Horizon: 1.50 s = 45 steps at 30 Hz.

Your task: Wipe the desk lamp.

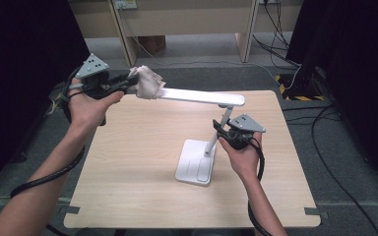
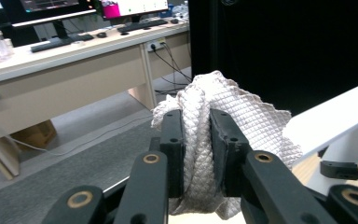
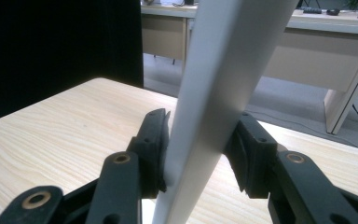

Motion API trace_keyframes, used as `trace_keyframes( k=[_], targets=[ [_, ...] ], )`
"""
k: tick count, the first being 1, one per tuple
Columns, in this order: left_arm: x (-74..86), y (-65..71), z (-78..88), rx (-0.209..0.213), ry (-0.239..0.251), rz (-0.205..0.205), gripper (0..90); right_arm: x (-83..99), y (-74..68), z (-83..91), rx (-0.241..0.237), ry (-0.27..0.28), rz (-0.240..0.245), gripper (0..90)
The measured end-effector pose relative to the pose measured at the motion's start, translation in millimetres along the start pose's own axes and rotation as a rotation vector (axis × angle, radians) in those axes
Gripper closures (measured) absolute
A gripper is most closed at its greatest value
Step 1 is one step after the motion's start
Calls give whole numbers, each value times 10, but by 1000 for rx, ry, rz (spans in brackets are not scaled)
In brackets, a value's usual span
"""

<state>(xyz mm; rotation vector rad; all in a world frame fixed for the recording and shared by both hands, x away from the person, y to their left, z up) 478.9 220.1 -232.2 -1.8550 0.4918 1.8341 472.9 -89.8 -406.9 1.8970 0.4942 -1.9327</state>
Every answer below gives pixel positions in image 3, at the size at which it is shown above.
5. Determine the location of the beige office desk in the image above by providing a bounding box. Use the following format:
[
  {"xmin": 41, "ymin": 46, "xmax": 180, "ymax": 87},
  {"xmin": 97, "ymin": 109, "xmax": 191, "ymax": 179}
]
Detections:
[{"xmin": 140, "ymin": 3, "xmax": 358, "ymax": 135}]

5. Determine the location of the black partition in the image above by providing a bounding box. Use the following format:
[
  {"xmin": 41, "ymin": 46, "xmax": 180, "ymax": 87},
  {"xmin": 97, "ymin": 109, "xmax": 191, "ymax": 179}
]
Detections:
[{"xmin": 0, "ymin": 0, "xmax": 145, "ymax": 126}]

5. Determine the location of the black keyboard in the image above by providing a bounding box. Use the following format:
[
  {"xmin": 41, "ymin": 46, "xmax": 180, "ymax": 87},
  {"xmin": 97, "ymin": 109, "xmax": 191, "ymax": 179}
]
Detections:
[{"xmin": 302, "ymin": 7, "xmax": 324, "ymax": 15}]

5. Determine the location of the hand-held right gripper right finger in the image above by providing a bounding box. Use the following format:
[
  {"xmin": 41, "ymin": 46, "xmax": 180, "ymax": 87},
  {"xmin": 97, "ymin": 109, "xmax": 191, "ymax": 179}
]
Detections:
[{"xmin": 223, "ymin": 112, "xmax": 278, "ymax": 200}]

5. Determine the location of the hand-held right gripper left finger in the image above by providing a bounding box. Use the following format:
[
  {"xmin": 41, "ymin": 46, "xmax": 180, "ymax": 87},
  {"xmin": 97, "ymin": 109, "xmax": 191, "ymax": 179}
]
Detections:
[{"xmin": 127, "ymin": 107, "xmax": 172, "ymax": 200}]

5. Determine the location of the white desk lamp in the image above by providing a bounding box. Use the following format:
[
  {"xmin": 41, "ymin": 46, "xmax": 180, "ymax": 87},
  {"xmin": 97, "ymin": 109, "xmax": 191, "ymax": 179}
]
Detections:
[{"xmin": 151, "ymin": 0, "xmax": 299, "ymax": 224}]

